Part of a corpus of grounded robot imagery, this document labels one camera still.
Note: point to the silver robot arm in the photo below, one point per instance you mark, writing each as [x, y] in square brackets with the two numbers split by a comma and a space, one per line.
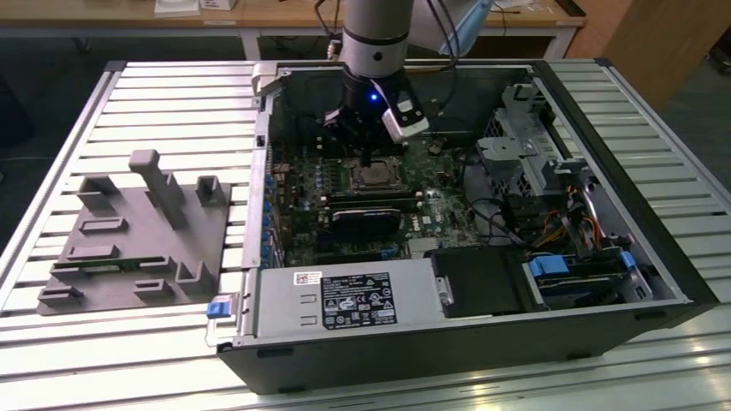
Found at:
[374, 25]

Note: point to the CPU socket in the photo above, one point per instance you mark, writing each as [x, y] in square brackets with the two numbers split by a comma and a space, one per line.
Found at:
[353, 186]

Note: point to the black RAM stick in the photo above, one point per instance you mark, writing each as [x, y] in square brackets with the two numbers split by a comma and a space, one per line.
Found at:
[371, 197]
[371, 204]

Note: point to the black graphics card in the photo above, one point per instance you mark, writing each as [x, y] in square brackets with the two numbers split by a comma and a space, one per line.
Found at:
[366, 220]

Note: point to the green motherboard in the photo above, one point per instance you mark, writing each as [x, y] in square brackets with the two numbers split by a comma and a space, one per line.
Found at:
[446, 214]

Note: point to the metal drive cage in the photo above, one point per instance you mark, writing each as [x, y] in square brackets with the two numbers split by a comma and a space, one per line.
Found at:
[506, 150]

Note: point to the silver chipset heat sink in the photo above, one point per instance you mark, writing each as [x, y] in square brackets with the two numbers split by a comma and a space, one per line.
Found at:
[423, 247]

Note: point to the white box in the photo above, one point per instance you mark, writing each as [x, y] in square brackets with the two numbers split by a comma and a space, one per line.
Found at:
[177, 7]

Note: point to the black optical drive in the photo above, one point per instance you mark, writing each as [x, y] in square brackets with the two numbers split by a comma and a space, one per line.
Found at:
[479, 278]

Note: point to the gray power supply unit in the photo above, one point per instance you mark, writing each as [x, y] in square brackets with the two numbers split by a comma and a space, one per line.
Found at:
[286, 299]

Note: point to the gray plastic parts rack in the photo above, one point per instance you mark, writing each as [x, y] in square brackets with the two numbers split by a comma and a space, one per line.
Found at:
[143, 240]

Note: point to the hard disk in blue carrier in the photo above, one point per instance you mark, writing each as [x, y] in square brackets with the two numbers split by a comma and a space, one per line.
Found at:
[549, 267]

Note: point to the blue case latch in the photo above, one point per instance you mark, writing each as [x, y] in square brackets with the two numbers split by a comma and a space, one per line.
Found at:
[217, 310]

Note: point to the wooden desk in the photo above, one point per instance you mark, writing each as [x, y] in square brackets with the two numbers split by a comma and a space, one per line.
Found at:
[86, 23]

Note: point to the green RAM stick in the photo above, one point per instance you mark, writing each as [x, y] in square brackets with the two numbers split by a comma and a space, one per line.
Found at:
[106, 267]

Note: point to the wooden cabinet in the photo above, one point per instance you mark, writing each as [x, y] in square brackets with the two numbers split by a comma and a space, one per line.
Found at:
[657, 47]

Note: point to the black open PC case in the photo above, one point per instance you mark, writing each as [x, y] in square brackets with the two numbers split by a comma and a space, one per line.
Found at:
[399, 364]

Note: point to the blue drive bay clip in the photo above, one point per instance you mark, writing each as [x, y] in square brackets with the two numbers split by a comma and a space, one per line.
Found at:
[627, 261]

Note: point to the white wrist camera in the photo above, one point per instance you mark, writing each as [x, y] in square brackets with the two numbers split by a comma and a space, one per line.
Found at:
[407, 122]

